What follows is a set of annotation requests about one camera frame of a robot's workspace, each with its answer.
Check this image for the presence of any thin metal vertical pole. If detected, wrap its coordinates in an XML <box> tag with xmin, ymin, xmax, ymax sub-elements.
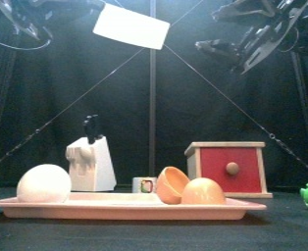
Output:
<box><xmin>149</xmin><ymin>0</ymin><xmax>157</xmax><ymax>177</ymax></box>

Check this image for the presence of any red wooden drawer box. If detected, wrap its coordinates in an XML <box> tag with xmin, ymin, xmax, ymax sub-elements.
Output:
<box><xmin>184</xmin><ymin>141</ymin><xmax>275</xmax><ymax>199</ymax></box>

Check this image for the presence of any domed brown egg shell half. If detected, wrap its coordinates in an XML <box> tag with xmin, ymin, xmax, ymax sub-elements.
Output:
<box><xmin>180</xmin><ymin>176</ymin><xmax>227</xmax><ymax>206</ymax></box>

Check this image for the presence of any small white cup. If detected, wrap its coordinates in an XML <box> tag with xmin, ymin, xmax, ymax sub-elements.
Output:
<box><xmin>131</xmin><ymin>176</ymin><xmax>158</xmax><ymax>194</ymax></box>

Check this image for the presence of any white toy knife block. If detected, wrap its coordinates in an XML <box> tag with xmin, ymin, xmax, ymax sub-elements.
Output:
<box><xmin>66</xmin><ymin>135</ymin><xmax>118</xmax><ymax>192</ymax></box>

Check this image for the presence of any white toy egg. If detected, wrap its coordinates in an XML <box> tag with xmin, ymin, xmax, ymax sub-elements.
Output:
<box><xmin>16</xmin><ymin>164</ymin><xmax>74</xmax><ymax>204</ymax></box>

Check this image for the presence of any pink plastic tray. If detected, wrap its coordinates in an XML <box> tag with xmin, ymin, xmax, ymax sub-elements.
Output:
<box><xmin>0</xmin><ymin>191</ymin><xmax>269</xmax><ymax>221</ymax></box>

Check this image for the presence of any black looped cable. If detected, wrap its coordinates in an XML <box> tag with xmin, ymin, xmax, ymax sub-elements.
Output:
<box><xmin>0</xmin><ymin>30</ymin><xmax>55</xmax><ymax>52</ymax></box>

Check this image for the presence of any thin diagonal brace cord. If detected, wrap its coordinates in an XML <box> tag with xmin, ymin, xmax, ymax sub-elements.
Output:
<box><xmin>0</xmin><ymin>0</ymin><xmax>206</xmax><ymax>173</ymax></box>
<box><xmin>162</xmin><ymin>43</ymin><xmax>308</xmax><ymax>179</ymax></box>

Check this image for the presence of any black toy knife handle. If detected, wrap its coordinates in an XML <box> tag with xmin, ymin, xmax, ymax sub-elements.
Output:
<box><xmin>83</xmin><ymin>114</ymin><xmax>105</xmax><ymax>145</ymax></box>

